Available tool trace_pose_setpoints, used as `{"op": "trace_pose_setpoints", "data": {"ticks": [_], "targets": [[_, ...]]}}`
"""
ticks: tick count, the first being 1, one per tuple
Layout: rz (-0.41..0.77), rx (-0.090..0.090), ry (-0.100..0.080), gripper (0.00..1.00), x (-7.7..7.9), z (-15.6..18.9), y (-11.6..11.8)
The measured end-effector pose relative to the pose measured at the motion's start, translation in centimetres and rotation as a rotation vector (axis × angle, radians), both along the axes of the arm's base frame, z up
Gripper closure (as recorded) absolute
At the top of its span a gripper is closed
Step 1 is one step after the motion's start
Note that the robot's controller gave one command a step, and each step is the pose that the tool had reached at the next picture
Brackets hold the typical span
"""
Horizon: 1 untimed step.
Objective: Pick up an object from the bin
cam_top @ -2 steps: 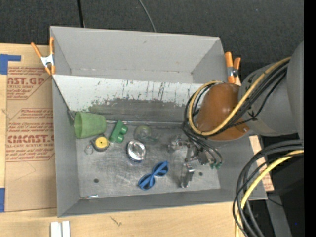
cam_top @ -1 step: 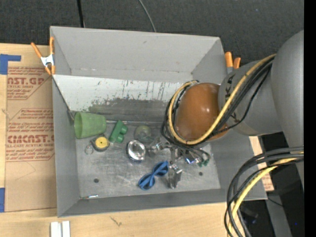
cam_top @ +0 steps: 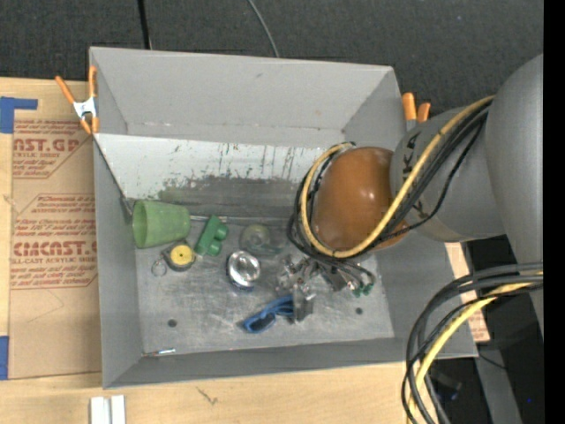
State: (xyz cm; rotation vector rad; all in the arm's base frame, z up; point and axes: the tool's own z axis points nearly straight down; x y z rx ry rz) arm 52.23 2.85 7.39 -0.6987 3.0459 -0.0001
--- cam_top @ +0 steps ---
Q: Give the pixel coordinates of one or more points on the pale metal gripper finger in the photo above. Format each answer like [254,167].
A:
[295,270]
[303,304]

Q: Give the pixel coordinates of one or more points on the green toy building block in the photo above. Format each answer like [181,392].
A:
[213,234]

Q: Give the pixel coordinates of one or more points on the blue sunglasses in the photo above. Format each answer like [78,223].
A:
[261,320]

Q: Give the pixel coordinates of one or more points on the pale green clear ball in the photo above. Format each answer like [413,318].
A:
[256,236]

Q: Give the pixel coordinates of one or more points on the grey metal bin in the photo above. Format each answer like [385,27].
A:
[247,104]

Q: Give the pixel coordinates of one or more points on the clear glass round thing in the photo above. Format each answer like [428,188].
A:
[243,268]

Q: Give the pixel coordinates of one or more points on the green plastic cup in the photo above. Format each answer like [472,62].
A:
[160,224]

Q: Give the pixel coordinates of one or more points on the yellow round tape measure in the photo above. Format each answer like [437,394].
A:
[180,255]

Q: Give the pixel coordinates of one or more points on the brown cardboard board, red print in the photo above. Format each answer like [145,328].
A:
[53,316]

